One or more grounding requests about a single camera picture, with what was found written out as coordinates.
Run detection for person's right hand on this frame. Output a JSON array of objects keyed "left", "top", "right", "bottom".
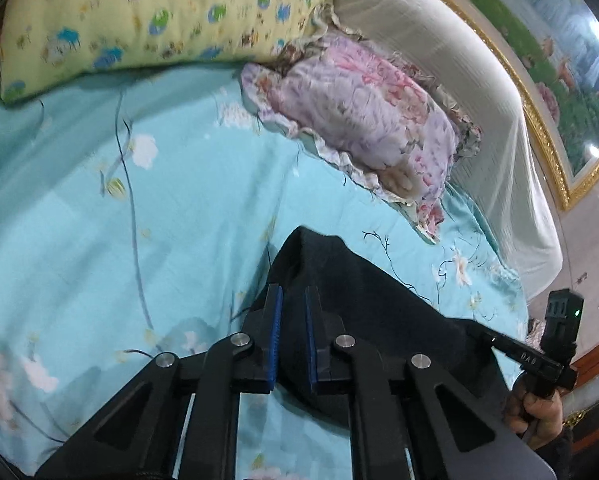
[{"left": 503, "top": 379, "right": 563, "bottom": 452}]

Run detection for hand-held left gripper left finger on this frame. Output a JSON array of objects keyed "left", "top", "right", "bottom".
[{"left": 34, "top": 284, "right": 283, "bottom": 480}]

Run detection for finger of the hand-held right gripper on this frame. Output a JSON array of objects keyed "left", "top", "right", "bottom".
[{"left": 467, "top": 321, "right": 564, "bottom": 377}]

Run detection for person's right forearm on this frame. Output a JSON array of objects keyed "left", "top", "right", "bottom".
[{"left": 530, "top": 424, "right": 576, "bottom": 480}]

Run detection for brown wooden furniture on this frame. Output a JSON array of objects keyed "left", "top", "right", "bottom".
[{"left": 562, "top": 329, "right": 599, "bottom": 456}]

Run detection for gold framed landscape wall picture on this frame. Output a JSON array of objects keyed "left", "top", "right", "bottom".
[{"left": 393, "top": 0, "right": 599, "bottom": 212}]

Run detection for pink floral ruffled pillow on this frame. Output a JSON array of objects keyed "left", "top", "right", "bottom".
[{"left": 240, "top": 29, "right": 483, "bottom": 246}]

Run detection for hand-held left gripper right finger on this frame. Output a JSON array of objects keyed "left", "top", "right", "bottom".
[{"left": 305, "top": 286, "right": 556, "bottom": 480}]

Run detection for black pants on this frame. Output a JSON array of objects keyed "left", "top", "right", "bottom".
[{"left": 244, "top": 226, "right": 526, "bottom": 428}]

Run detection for turquoise floral bed sheet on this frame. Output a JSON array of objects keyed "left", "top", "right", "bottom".
[{"left": 0, "top": 62, "right": 530, "bottom": 480}]

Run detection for yellow cartoon print pillow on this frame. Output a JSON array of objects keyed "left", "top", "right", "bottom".
[{"left": 0, "top": 0, "right": 336, "bottom": 105}]

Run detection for white padded headboard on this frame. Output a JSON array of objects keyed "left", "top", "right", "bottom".
[{"left": 332, "top": 0, "right": 564, "bottom": 302}]

